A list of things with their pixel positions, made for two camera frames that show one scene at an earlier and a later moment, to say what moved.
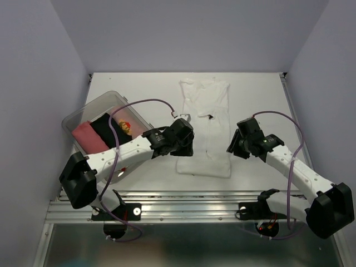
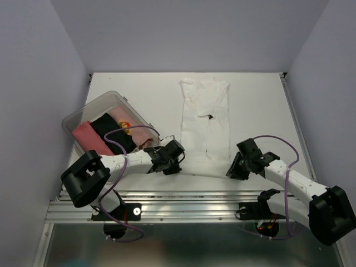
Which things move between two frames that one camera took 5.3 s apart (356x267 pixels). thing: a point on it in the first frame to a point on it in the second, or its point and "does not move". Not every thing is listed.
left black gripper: [187, 151] to [175, 169]
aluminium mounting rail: [165, 207] does not move
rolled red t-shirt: [88, 138] does not move
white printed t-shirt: [207, 105] does not move
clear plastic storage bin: [110, 100] does not move
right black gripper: [233, 147] to [233, 171]
